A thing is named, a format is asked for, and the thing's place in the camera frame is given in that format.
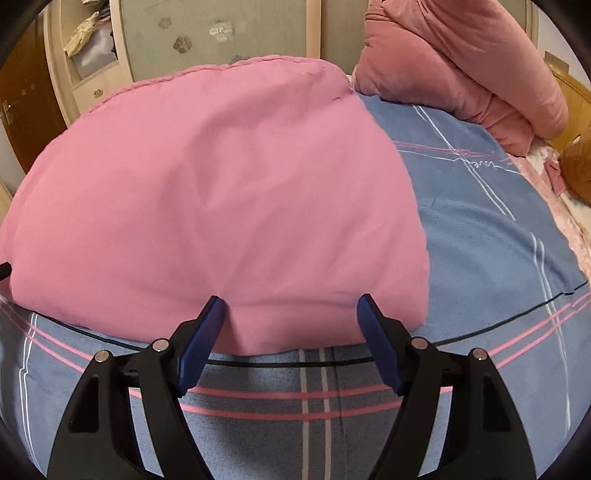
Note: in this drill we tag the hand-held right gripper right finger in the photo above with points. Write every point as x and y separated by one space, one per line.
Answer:
376 337

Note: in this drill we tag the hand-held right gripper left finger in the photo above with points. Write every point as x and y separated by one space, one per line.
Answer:
203 332

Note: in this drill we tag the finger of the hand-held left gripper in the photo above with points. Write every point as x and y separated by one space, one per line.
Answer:
3 270

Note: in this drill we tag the large pink cloth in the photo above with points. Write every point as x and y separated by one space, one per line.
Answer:
207 184

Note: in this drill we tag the blue plaid bed sheet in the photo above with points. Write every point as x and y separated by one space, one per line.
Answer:
485 254

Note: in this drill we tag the brown wooden door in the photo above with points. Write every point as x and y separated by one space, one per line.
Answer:
27 106

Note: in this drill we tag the cream cabinet with drawer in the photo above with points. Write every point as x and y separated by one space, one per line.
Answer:
87 74

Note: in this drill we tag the pink floral pillow cover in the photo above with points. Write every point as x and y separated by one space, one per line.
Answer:
565 217

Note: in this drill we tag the small pink cloth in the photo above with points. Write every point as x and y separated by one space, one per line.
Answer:
554 175

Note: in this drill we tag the crumpled beige bag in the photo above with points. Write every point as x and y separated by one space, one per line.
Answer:
83 34

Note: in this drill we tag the brown plush toy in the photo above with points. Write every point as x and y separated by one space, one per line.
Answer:
577 170

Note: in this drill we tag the pink quilt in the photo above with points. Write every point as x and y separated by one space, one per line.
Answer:
461 60

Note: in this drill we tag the cream wardrobe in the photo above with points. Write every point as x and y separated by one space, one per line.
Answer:
207 32

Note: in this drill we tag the wooden headboard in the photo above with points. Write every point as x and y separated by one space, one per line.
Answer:
572 87

